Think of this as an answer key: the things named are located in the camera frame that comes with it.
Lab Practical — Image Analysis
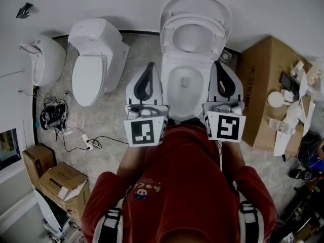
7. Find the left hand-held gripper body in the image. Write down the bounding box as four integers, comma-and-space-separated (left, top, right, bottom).
123, 104, 171, 147

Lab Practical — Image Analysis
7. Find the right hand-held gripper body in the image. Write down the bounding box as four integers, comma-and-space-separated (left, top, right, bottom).
202, 101, 247, 143

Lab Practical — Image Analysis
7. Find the person's left forearm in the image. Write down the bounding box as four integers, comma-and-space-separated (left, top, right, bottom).
116, 144, 147, 179

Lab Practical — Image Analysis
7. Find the person's right forearm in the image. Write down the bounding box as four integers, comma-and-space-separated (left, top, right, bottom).
220, 140, 246, 172

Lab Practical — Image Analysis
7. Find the white toilet bowl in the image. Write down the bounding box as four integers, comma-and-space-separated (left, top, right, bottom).
160, 51, 215, 123

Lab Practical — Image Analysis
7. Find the white toilet with tank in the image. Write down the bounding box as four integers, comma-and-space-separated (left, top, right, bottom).
67, 18, 130, 108

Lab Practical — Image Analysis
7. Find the white toilet lid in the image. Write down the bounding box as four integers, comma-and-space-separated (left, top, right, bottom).
159, 0, 233, 60

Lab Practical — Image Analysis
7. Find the large brown cardboard box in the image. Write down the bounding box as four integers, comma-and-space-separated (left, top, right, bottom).
235, 35, 313, 151

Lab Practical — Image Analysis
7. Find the round white pad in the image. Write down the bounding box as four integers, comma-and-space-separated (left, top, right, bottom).
267, 91, 285, 108

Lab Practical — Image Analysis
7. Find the round white floor valve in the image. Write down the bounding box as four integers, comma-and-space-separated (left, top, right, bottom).
219, 49, 232, 63

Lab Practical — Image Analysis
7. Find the black smartphone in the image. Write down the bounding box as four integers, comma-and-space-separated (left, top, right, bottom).
279, 71, 294, 91

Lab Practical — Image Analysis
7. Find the small white box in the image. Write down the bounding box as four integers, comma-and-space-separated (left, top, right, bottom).
280, 89, 295, 102

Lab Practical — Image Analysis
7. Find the clear plastic bottle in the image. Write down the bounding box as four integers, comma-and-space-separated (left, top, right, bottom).
268, 117, 296, 134

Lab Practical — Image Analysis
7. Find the white power strip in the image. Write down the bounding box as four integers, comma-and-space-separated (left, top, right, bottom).
80, 132, 94, 151

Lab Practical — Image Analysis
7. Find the folded white paper strip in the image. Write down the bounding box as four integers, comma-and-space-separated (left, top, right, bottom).
272, 67, 316, 157

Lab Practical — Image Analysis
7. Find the small cream tube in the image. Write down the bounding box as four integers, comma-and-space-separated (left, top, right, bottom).
290, 61, 304, 77

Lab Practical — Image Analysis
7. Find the person's red shirt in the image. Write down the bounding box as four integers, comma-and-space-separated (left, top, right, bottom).
81, 124, 278, 243

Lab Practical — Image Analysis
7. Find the beige packet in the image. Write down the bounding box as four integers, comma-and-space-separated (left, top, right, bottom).
307, 67, 324, 86

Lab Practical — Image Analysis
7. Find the white urinal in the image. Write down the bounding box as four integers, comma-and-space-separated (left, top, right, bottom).
18, 34, 67, 88

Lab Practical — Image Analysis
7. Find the open cardboard box white label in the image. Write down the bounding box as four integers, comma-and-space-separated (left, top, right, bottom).
37, 161, 91, 221

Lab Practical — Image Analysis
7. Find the cardboard box dark label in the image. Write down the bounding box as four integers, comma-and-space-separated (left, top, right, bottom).
22, 143, 58, 190

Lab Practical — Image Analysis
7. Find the white curved panel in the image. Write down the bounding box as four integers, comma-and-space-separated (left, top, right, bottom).
33, 188, 71, 239

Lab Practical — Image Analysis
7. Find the framed picture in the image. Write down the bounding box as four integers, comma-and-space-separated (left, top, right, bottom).
0, 127, 23, 171

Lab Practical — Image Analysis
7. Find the white panelled door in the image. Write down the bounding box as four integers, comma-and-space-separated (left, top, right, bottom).
0, 166, 44, 243

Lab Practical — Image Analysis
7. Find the black floor cable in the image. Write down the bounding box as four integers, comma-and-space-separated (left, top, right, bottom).
88, 135, 129, 150

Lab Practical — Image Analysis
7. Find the black device with cables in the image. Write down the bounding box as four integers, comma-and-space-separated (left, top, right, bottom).
39, 97, 69, 131

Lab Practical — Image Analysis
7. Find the black white shoulder strap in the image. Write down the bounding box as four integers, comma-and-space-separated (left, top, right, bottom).
237, 201, 261, 243
100, 206, 125, 243

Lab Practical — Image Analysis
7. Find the black wall-mounted holder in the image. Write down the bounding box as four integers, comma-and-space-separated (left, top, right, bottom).
16, 2, 34, 19

